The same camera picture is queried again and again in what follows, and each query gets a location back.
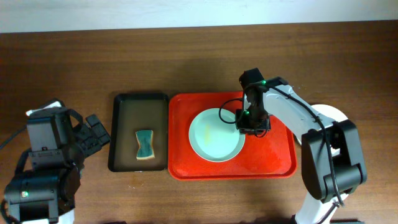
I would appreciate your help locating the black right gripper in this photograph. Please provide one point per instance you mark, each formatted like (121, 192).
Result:
(252, 125)

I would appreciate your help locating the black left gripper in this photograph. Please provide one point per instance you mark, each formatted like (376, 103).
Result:
(92, 137)

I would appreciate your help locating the light green plate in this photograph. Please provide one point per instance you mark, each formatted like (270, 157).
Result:
(214, 137)

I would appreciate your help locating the green and yellow sponge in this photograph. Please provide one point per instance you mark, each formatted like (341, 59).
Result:
(145, 143)

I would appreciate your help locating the white plate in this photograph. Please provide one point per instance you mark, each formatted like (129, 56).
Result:
(329, 110)

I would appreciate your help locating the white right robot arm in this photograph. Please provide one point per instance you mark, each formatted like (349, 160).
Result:
(332, 157)

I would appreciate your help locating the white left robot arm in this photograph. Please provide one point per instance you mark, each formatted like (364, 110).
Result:
(47, 175)

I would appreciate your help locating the red plastic tray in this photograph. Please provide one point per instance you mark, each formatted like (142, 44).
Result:
(270, 157)

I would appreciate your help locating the black rectangular tray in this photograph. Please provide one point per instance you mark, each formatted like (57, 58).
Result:
(132, 113)

